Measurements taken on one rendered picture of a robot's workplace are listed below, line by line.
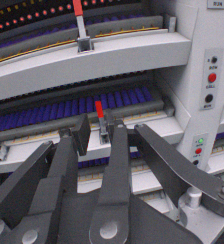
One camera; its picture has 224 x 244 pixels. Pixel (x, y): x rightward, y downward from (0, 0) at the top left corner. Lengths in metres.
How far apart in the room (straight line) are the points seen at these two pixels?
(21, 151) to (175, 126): 0.38
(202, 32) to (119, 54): 0.15
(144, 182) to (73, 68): 0.37
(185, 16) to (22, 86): 0.31
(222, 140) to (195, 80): 0.33
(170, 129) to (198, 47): 0.18
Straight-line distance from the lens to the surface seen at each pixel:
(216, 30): 0.32
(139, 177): 0.46
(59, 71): 0.25
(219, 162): 0.56
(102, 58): 0.24
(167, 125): 0.35
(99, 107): 0.29
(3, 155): 0.42
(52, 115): 0.39
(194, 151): 0.40
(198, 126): 0.36
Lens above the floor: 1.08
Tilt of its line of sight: 30 degrees down
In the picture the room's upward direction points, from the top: 10 degrees counter-clockwise
